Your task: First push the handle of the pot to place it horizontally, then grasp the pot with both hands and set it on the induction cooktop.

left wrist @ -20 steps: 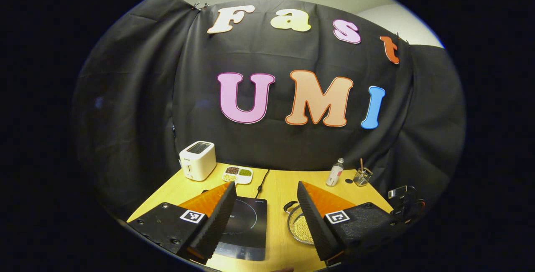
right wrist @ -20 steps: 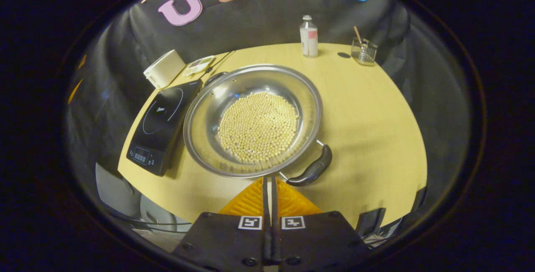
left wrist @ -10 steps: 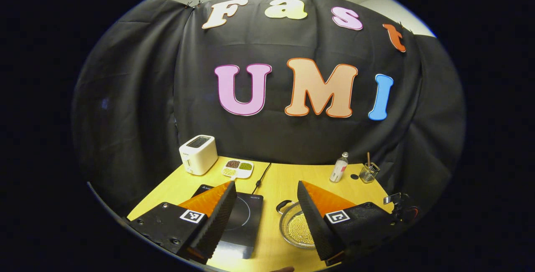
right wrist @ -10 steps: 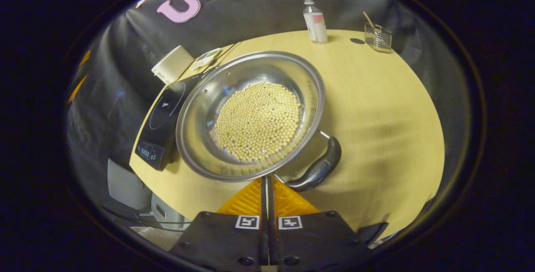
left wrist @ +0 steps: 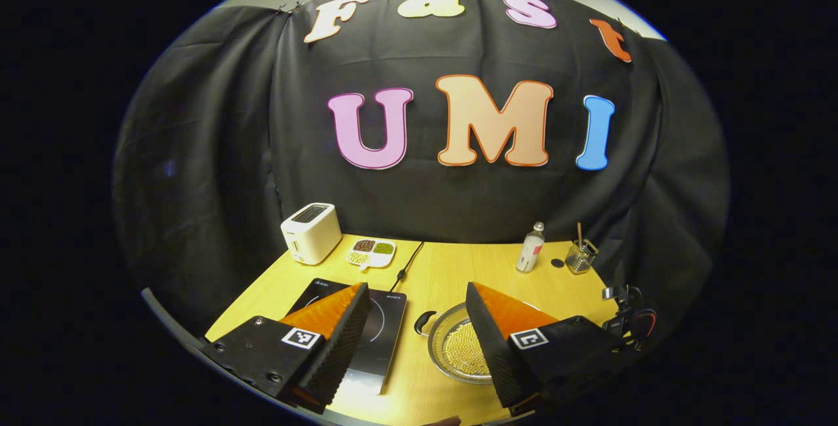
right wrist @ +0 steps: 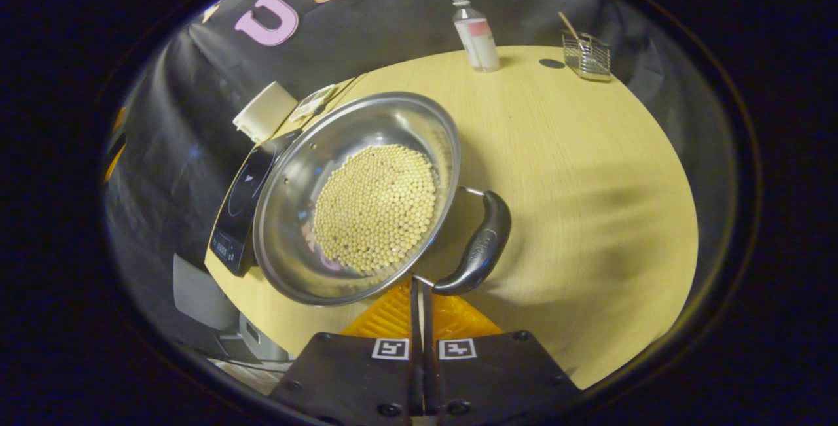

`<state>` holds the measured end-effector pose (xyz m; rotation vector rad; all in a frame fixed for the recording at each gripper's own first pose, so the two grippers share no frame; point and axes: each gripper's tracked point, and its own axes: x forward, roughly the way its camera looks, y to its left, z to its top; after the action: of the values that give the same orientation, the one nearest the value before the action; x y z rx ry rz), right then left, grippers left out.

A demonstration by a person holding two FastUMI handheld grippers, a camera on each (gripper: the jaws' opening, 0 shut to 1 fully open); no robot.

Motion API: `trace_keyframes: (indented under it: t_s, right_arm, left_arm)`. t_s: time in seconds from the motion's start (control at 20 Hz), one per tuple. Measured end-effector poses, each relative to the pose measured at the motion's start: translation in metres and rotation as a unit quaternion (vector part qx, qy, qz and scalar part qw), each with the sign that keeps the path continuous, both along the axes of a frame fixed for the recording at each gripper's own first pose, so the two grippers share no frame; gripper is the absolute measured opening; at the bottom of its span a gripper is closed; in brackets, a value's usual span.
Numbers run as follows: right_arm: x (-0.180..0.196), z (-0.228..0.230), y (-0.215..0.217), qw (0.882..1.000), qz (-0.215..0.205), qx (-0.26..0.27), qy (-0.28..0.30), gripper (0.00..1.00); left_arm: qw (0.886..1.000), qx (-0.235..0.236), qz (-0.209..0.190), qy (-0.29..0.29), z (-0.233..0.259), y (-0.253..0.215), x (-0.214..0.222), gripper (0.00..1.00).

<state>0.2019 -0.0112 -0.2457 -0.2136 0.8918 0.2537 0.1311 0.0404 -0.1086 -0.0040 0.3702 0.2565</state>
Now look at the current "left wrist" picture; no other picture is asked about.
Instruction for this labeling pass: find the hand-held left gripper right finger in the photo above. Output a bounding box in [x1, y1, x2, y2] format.
[465, 281, 626, 414]

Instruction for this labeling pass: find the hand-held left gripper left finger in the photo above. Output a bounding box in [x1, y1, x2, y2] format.
[200, 281, 373, 415]

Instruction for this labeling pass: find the steel pot with beans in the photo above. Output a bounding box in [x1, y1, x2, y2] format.
[414, 302, 498, 385]

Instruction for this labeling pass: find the black induction cooktop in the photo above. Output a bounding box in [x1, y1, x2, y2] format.
[278, 278, 408, 395]

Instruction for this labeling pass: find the clear bottle with white label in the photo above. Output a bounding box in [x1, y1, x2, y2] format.
[515, 222, 546, 274]

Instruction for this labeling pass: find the white divided dish with beans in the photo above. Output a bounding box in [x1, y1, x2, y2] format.
[346, 238, 397, 272]

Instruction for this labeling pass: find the white toaster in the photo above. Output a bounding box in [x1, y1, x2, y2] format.
[280, 203, 342, 266]

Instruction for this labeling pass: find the black clamped device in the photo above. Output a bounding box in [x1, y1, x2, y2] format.
[601, 285, 657, 351]

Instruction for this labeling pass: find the black backdrop cloth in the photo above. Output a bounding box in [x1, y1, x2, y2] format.
[113, 0, 731, 342]

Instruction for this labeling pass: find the black power cable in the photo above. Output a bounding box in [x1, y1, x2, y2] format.
[391, 241, 425, 293]

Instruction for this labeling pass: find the small metal wire holder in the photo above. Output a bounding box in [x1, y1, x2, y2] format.
[565, 239, 599, 275]

